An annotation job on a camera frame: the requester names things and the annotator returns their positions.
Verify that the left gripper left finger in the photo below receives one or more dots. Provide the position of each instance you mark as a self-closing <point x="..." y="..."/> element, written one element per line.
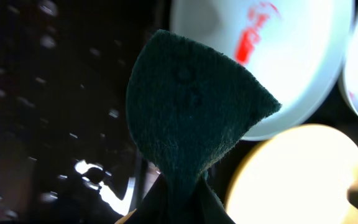
<point x="155" y="207"/>

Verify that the black rectangular water tray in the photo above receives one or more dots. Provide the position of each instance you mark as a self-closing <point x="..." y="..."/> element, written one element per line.
<point x="66" y="155"/>

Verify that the black round tray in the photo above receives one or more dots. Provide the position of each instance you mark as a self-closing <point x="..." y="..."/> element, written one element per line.
<point x="333" y="112"/>

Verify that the yellow plate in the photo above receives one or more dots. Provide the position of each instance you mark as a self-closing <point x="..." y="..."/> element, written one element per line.
<point x="302" y="175"/>

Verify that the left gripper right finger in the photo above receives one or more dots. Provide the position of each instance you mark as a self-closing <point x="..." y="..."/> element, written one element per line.
<point x="211" y="208"/>

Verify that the green scouring sponge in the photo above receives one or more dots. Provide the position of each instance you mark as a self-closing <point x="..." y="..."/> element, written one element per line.
<point x="187" y="105"/>

